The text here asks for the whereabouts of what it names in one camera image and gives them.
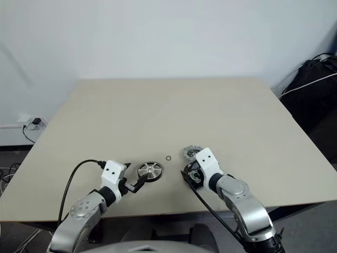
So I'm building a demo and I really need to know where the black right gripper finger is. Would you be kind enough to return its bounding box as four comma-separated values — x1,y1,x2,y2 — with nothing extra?
180,170,197,191

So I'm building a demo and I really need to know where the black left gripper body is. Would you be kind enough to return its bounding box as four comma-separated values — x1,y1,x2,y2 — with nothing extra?
120,168,136,196

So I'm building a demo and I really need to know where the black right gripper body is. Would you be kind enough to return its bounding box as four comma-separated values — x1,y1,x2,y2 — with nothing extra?
183,162,205,191

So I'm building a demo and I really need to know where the silver metal wheel disc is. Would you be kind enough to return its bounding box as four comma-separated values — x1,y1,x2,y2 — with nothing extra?
136,160,165,183

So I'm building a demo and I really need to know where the grey robot torso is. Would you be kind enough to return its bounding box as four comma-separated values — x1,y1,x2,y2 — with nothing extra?
86,239,203,253

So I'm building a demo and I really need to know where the black bag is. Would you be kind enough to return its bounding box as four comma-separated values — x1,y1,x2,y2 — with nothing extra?
271,58,337,148

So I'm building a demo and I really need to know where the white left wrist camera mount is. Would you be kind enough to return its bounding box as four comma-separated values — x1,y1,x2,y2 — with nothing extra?
101,160,127,204

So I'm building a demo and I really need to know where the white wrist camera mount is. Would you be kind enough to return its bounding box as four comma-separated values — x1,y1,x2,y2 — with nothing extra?
193,148,223,191
101,160,127,204

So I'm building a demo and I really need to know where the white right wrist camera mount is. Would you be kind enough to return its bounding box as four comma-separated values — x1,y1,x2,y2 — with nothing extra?
193,148,223,191

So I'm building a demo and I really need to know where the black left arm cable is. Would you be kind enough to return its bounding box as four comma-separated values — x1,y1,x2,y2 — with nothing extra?
57,159,106,223

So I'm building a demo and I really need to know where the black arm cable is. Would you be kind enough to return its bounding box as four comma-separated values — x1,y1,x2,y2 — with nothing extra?
191,187,248,253
57,159,106,223

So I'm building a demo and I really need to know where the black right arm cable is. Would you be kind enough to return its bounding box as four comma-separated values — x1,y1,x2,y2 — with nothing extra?
191,187,248,253

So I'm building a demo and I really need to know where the white floor cable tangle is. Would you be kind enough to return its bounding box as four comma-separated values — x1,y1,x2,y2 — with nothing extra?
15,226,56,253
0,162,21,196

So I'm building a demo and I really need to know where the black adapter cable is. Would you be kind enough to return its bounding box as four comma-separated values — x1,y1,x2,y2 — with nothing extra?
22,122,36,143

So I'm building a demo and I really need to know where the white wall power strip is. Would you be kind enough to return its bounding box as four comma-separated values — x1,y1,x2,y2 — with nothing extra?
0,114,49,130

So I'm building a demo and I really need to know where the white cable over bag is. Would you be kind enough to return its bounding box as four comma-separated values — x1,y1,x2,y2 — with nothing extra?
282,72,337,95

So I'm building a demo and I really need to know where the black cable over bag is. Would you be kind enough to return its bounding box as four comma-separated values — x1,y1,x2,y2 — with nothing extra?
312,53,337,64

